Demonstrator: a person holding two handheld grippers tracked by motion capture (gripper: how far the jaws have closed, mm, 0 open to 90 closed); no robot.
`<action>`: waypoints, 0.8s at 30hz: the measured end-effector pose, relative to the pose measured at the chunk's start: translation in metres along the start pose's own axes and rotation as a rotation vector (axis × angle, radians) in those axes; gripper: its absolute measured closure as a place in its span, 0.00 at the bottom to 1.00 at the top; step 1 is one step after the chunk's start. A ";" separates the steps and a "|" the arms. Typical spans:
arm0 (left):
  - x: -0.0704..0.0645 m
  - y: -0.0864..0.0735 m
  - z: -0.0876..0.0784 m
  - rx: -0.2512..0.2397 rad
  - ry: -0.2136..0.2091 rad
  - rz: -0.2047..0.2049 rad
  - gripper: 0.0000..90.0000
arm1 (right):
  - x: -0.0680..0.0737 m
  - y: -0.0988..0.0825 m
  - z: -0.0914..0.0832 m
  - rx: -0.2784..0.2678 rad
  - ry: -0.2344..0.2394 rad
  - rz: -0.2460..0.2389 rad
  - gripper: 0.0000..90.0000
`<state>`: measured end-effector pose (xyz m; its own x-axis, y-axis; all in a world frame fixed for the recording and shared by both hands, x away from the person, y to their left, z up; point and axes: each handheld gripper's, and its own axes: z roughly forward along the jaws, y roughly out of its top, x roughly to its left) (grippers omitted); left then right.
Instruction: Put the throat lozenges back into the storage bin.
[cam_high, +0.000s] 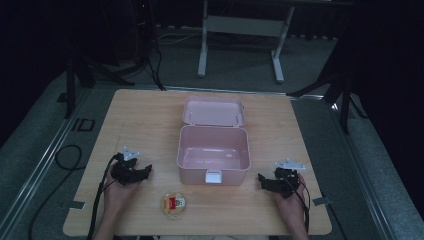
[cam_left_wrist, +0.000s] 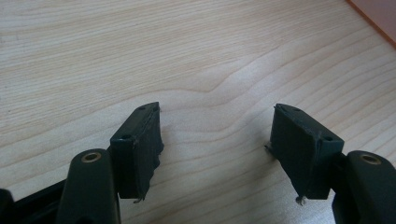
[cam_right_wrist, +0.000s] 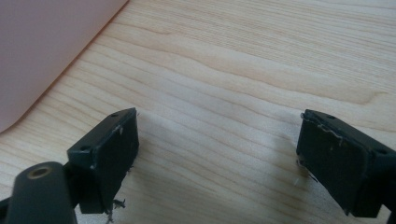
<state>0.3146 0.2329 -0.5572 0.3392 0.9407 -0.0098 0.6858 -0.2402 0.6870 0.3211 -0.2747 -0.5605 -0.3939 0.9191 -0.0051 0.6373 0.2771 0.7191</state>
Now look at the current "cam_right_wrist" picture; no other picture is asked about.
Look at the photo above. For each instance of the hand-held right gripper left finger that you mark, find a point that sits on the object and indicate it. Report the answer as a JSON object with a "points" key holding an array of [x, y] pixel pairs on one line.
{"points": [[106, 158]]}

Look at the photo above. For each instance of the pink mat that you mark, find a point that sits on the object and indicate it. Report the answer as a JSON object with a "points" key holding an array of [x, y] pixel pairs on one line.
{"points": [[40, 46]]}

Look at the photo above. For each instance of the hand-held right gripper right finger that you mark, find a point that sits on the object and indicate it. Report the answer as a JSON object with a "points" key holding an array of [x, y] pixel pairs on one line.
{"points": [[339, 168]]}

